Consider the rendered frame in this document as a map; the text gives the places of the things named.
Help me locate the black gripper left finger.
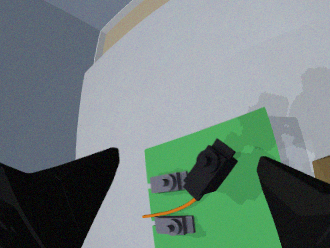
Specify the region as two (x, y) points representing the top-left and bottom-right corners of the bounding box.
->
(0, 147), (120, 248)

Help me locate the black micro servo with orange cable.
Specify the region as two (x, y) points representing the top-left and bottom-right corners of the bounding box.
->
(142, 139), (238, 218)

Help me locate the green flat deck plate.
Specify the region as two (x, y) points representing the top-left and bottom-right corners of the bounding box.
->
(145, 107), (282, 248)

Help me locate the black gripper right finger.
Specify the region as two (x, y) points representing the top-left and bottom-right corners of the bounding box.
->
(257, 156), (330, 248)

